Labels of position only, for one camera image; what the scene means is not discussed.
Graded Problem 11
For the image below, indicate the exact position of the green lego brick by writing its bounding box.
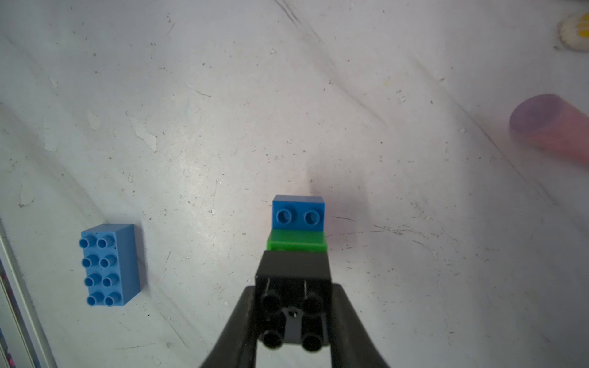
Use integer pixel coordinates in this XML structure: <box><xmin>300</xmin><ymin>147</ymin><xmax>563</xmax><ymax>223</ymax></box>
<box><xmin>266</xmin><ymin>229</ymin><xmax>328</xmax><ymax>253</ymax></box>

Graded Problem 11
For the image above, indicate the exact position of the dark blue lego brick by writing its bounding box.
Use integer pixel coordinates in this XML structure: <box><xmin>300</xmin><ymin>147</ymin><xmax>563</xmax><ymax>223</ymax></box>
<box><xmin>272</xmin><ymin>195</ymin><xmax>325</xmax><ymax>232</ymax></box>

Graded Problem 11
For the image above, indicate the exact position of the yellow work glove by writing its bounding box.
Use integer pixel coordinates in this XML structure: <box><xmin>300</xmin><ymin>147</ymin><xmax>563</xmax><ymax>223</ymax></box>
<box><xmin>558</xmin><ymin>12</ymin><xmax>589</xmax><ymax>52</ymax></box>

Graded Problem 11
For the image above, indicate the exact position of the black lego brick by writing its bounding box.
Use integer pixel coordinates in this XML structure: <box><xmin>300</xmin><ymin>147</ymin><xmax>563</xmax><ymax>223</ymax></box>
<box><xmin>255</xmin><ymin>250</ymin><xmax>332</xmax><ymax>353</ymax></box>

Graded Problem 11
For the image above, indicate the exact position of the light blue lego brick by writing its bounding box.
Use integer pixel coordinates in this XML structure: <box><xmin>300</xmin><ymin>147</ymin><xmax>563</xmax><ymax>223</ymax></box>
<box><xmin>78</xmin><ymin>224</ymin><xmax>141</xmax><ymax>308</ymax></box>

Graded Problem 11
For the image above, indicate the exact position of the aluminium front rail frame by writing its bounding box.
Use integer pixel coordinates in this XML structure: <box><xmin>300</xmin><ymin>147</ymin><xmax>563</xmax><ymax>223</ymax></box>
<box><xmin>1</xmin><ymin>229</ymin><xmax>57</xmax><ymax>367</ymax></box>

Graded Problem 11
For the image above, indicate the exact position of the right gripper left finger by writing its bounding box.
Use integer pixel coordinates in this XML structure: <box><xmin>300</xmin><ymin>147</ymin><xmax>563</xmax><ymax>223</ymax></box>
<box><xmin>201</xmin><ymin>286</ymin><xmax>258</xmax><ymax>368</ymax></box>

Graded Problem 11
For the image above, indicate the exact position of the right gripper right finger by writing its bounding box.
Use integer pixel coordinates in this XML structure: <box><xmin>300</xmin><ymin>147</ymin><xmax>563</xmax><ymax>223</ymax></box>
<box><xmin>328</xmin><ymin>284</ymin><xmax>390</xmax><ymax>368</ymax></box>

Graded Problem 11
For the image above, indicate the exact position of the purple pink trowel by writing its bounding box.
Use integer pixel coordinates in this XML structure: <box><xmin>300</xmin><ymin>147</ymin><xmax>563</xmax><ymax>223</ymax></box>
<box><xmin>509</xmin><ymin>94</ymin><xmax>588</xmax><ymax>165</ymax></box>

